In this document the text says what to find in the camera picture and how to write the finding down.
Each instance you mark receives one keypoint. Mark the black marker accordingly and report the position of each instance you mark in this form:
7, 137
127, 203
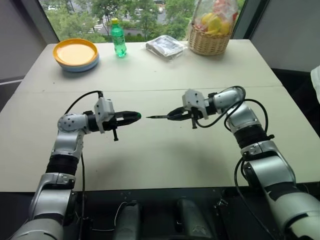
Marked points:
157, 116

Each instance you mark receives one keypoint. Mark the dark grey rounded shape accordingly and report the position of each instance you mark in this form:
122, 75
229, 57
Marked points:
128, 221

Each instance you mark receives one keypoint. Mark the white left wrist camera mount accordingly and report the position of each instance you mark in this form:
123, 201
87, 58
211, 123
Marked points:
102, 110

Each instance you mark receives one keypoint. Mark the black green-ended marker cap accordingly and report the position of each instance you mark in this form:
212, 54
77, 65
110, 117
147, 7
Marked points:
138, 115

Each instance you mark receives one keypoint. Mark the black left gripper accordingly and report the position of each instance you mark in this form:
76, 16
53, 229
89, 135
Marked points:
112, 125

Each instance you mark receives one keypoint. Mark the yellow fruit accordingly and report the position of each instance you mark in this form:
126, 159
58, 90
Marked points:
207, 18
225, 28
214, 25

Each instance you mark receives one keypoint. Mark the yellow plate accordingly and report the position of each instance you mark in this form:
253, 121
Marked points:
75, 51

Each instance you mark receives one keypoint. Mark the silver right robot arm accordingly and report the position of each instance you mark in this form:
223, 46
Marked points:
266, 172

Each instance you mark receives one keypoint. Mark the grey packet in clear plastic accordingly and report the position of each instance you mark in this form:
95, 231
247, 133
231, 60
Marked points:
166, 47

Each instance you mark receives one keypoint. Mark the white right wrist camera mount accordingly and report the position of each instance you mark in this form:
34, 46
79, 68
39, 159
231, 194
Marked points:
193, 98

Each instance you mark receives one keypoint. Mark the clear plastic wrap pink print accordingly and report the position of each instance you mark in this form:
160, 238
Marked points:
226, 7

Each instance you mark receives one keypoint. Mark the light blue plate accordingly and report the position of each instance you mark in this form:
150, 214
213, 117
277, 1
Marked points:
80, 70
86, 65

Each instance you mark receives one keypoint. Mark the woven wicker basket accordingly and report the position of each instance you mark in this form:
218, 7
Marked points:
208, 43

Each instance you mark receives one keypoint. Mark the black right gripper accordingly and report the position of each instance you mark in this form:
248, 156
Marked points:
195, 115

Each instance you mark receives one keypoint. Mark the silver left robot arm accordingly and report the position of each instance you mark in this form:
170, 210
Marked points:
67, 143

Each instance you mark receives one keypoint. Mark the green plastic bottle yellow cap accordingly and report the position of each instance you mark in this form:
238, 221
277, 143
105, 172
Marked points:
119, 42

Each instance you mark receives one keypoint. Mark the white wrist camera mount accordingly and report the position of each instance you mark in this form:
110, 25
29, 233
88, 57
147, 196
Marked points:
193, 98
102, 110

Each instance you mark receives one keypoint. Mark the dark window frame post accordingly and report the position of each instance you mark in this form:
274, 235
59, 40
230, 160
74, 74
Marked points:
51, 21
241, 20

